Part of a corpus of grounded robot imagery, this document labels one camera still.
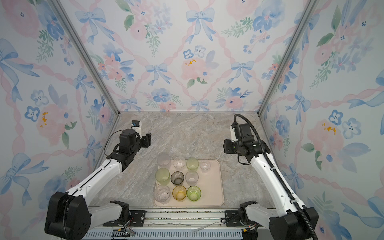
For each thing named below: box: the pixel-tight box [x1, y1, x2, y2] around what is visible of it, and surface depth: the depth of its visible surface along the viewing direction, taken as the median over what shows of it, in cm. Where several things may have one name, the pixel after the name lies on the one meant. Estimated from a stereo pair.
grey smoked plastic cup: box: [170, 171, 185, 185], surface depth 84 cm
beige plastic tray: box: [154, 160, 224, 207], surface depth 83 cm
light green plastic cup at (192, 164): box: [186, 157, 200, 171], surface depth 89 cm
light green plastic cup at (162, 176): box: [155, 168, 171, 186], surface depth 86 cm
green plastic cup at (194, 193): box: [186, 185, 202, 202], surface depth 81 cm
